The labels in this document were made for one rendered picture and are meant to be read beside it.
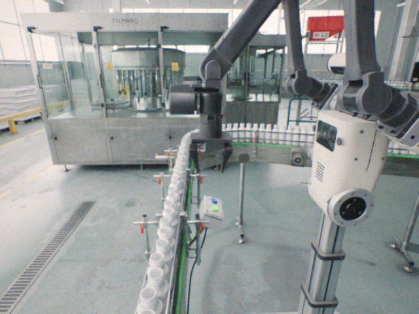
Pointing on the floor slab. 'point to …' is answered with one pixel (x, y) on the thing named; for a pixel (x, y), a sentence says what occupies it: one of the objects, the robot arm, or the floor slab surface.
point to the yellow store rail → (17, 118)
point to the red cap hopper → (319, 25)
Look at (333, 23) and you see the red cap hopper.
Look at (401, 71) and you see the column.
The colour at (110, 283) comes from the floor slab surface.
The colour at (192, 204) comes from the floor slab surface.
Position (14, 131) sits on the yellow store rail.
